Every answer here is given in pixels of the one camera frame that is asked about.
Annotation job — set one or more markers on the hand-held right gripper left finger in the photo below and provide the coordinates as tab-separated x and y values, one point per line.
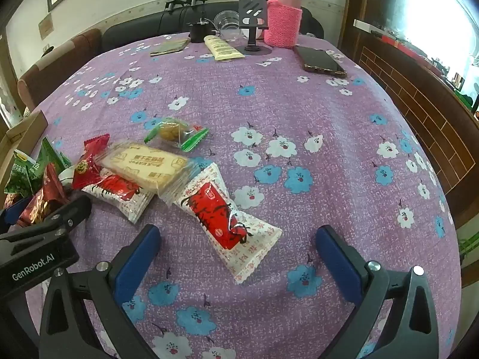
138	261

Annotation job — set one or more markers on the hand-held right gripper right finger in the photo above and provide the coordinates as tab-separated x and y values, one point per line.
336	265

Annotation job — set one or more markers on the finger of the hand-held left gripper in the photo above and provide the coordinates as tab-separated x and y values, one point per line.
11	213
75	209

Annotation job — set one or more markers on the dark red snack packet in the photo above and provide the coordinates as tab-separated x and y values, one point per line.
41	202

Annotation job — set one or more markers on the green snack packet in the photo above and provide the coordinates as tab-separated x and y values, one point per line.
52	157
20	175

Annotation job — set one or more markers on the white and red snack packet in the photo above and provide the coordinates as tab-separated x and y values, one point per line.
119	194
220	213

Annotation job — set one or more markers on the cardboard box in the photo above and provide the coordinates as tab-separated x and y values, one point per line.
22	134

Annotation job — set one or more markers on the clear-wrapped biscuit packet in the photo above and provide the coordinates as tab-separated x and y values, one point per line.
149	164

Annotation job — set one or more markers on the green-wrapped cookie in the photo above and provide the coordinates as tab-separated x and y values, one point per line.
170	131

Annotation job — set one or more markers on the purple floral tablecloth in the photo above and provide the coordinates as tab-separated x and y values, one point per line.
299	138

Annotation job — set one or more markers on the brown chair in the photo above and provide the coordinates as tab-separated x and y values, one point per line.
56	67

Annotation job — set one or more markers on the olive flat pouch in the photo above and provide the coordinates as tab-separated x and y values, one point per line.
168	47

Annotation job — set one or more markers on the wooden cabinet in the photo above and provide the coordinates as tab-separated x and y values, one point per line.
411	93

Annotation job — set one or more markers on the black sofa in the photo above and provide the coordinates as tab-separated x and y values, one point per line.
142	26

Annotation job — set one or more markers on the black smartphone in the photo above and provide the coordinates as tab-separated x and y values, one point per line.
318	61

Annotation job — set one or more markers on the black cup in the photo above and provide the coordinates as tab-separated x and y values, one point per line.
198	33

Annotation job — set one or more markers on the cream tube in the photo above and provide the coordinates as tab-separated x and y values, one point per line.
222	48

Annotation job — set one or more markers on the clear plastic cup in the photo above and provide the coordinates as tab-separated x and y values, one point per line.
226	26

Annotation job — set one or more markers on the pink knit-sleeved bottle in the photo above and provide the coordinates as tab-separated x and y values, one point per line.
282	22

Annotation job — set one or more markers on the black phone stand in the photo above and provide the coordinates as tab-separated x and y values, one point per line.
252	11

